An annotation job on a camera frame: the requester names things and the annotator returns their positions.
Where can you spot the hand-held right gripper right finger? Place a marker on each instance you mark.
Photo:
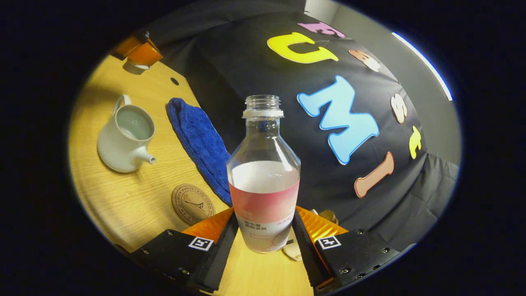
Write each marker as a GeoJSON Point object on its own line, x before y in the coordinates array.
{"type": "Point", "coordinates": [306, 255]}

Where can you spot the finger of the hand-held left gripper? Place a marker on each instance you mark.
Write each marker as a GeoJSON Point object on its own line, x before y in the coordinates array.
{"type": "Point", "coordinates": [146, 53]}
{"type": "Point", "coordinates": [123, 47]}

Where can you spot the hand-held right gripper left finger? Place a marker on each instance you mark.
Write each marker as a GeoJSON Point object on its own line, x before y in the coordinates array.
{"type": "Point", "coordinates": [224, 255]}

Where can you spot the round cork coaster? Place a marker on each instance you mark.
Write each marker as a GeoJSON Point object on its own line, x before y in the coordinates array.
{"type": "Point", "coordinates": [193, 204]}

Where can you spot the clear water bottle pink label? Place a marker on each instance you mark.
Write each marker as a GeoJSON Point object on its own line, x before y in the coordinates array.
{"type": "Point", "coordinates": [263, 197]}

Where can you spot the white ceramic teacup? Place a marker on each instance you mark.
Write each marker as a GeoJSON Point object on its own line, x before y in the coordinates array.
{"type": "Point", "coordinates": [119, 152]}

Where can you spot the blue towel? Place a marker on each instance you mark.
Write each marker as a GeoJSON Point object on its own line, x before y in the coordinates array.
{"type": "Point", "coordinates": [197, 139]}

